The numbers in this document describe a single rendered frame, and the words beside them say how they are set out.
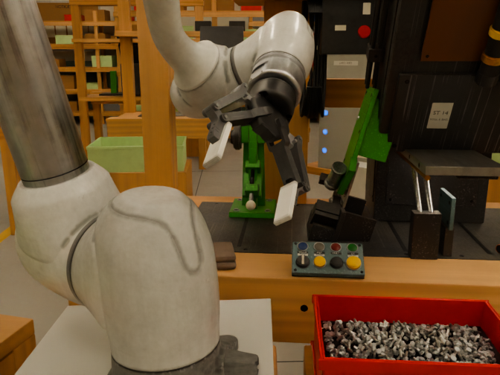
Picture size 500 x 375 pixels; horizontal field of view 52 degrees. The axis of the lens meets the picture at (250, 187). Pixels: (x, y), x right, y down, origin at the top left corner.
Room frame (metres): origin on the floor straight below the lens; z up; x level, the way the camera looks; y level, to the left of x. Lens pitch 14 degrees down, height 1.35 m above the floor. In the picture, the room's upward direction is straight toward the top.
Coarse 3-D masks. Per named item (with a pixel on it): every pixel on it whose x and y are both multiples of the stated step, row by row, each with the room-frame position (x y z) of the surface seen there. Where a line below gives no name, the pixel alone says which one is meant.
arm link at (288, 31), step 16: (288, 16) 0.94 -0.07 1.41; (256, 32) 0.94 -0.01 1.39; (272, 32) 0.90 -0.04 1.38; (288, 32) 0.89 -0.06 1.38; (304, 32) 0.91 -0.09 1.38; (240, 48) 0.93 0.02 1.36; (256, 48) 0.89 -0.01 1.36; (272, 48) 0.87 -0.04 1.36; (288, 48) 0.86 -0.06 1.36; (304, 48) 0.88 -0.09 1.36; (240, 64) 0.91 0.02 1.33; (304, 64) 0.87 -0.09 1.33; (240, 80) 0.92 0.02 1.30
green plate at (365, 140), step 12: (372, 96) 1.19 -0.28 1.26; (360, 108) 1.31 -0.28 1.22; (372, 108) 1.19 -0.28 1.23; (360, 120) 1.25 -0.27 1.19; (372, 120) 1.21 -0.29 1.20; (360, 132) 1.20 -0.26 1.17; (372, 132) 1.20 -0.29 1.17; (360, 144) 1.19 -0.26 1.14; (372, 144) 1.20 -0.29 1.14; (384, 144) 1.20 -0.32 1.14; (348, 156) 1.25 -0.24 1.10; (372, 156) 1.20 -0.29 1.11; (384, 156) 1.20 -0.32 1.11
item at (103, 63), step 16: (64, 16) 10.50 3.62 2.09; (96, 16) 10.47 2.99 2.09; (96, 32) 10.46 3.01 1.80; (64, 48) 10.40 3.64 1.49; (96, 48) 10.42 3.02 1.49; (112, 48) 10.43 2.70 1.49; (64, 64) 10.76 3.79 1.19; (96, 64) 10.50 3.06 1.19; (112, 64) 10.53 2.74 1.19; (64, 80) 10.52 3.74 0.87; (112, 112) 10.43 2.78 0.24
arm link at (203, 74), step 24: (144, 0) 0.81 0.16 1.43; (168, 0) 0.81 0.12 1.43; (168, 24) 0.84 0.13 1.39; (168, 48) 0.88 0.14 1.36; (192, 48) 0.91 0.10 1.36; (216, 48) 0.94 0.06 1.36; (192, 72) 0.91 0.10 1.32; (216, 72) 0.92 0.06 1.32; (192, 96) 0.94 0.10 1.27; (216, 96) 0.93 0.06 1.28
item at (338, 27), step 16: (336, 0) 1.47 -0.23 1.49; (352, 0) 1.46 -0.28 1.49; (368, 0) 1.46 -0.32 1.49; (336, 16) 1.47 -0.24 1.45; (352, 16) 1.46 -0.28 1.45; (368, 16) 1.46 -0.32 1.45; (320, 32) 1.54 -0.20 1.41; (336, 32) 1.47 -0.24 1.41; (352, 32) 1.46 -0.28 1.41; (368, 32) 1.46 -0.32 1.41; (320, 48) 1.51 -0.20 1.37; (336, 48) 1.47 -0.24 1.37; (352, 48) 1.46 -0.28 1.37
